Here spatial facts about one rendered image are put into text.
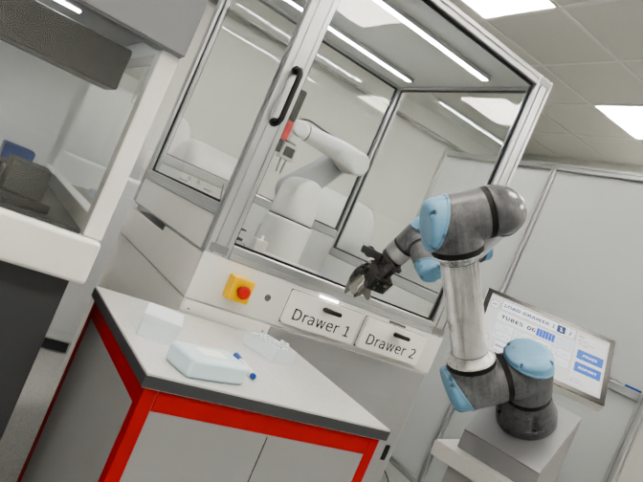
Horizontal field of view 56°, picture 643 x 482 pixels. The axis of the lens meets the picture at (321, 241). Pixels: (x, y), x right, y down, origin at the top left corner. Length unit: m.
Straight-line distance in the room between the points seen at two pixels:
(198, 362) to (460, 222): 0.60
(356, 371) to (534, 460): 0.78
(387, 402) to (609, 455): 1.22
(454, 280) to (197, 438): 0.63
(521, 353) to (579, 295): 1.89
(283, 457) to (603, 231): 2.44
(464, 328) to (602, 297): 1.97
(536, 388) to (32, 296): 1.19
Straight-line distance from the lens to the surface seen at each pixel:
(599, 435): 3.20
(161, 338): 1.40
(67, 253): 1.45
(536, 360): 1.53
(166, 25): 1.46
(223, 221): 1.80
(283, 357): 1.66
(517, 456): 1.63
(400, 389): 2.33
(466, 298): 1.39
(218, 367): 1.27
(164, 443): 1.28
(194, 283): 1.81
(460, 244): 1.32
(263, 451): 1.38
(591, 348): 2.59
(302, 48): 1.86
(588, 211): 3.56
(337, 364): 2.12
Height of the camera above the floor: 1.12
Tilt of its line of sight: level
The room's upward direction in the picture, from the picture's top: 23 degrees clockwise
